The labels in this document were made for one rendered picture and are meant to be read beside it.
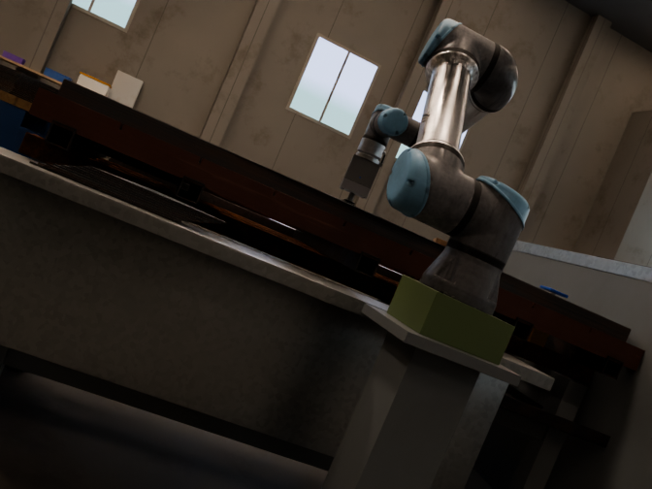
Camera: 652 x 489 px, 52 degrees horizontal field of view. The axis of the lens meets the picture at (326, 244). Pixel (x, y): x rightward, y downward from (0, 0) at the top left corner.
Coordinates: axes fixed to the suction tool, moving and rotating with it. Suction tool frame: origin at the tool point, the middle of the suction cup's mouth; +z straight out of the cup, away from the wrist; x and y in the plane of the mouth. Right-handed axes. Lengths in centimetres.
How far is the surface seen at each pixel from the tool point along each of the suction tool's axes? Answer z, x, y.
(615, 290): -9, 1, -83
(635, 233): -197, -900, -507
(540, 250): -16, -44, -74
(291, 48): -240, -862, 130
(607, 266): -15, -6, -81
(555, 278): -7, -29, -77
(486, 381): 28, 34, -47
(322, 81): -214, -875, 66
